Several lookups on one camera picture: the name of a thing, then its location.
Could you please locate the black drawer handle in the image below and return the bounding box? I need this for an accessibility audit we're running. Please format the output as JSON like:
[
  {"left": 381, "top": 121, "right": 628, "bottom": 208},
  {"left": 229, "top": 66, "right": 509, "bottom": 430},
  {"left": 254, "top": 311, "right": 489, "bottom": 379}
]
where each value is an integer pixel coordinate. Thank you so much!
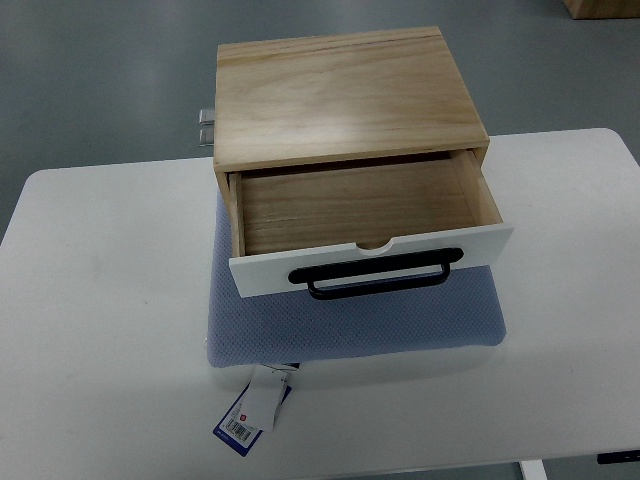
[{"left": 288, "top": 247, "right": 464, "bottom": 301}]

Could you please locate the white top drawer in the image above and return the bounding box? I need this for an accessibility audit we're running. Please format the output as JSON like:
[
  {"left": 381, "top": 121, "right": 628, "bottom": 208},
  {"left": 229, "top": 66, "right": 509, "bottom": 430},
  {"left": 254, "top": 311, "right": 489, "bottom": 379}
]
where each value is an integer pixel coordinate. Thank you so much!
[{"left": 227, "top": 149, "right": 513, "bottom": 297}]

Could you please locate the wooden drawer cabinet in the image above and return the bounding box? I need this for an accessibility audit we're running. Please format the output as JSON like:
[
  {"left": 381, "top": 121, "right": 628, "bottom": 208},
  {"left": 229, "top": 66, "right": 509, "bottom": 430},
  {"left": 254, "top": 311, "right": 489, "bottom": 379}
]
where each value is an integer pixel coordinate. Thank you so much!
[{"left": 212, "top": 25, "right": 490, "bottom": 261}]

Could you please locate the blue mesh cushion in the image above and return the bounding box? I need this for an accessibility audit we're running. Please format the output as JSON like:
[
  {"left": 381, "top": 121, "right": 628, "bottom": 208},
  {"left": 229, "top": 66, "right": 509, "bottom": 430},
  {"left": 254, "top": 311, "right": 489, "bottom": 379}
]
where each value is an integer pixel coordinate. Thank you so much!
[{"left": 207, "top": 200, "right": 506, "bottom": 368}]

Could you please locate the lower metal clamp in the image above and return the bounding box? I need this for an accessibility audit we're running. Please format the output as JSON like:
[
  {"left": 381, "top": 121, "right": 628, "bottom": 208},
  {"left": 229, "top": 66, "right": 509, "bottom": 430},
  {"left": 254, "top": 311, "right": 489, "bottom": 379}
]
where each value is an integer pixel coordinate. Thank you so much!
[{"left": 198, "top": 126, "right": 214, "bottom": 147}]

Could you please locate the metal clamp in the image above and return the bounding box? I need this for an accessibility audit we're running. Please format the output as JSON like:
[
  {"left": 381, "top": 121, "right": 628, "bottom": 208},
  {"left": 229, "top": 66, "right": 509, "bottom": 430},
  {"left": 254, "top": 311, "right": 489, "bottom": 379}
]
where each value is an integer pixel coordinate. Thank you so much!
[
  {"left": 198, "top": 108, "right": 215, "bottom": 125},
  {"left": 198, "top": 126, "right": 214, "bottom": 147}
]

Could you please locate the upper metal clamp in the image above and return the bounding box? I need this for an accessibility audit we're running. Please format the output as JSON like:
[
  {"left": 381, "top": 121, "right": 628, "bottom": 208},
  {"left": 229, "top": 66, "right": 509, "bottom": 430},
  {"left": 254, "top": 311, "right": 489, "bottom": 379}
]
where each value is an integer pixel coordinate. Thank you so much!
[{"left": 198, "top": 108, "right": 215, "bottom": 125}]

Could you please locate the white and blue product tag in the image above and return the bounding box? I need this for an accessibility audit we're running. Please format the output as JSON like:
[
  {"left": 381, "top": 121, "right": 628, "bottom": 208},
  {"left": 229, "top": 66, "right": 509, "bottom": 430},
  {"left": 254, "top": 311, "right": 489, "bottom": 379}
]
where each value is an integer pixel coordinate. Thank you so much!
[{"left": 213, "top": 363, "right": 300, "bottom": 457}]

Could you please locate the white table leg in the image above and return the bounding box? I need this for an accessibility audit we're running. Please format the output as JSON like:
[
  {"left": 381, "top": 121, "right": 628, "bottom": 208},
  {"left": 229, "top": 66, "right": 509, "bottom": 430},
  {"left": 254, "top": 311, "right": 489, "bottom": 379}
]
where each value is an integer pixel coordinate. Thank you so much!
[{"left": 519, "top": 460, "right": 548, "bottom": 480}]

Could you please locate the cardboard box corner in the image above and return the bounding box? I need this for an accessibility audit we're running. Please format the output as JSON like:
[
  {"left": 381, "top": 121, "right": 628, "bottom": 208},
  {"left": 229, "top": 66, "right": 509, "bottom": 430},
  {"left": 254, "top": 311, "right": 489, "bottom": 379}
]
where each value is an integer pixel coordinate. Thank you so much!
[{"left": 563, "top": 0, "right": 640, "bottom": 20}]

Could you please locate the black bracket under table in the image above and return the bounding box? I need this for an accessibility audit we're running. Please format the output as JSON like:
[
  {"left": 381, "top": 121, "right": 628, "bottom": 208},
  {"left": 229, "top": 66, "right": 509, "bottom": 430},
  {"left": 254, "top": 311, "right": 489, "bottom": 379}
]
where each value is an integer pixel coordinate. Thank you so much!
[{"left": 597, "top": 450, "right": 640, "bottom": 465}]

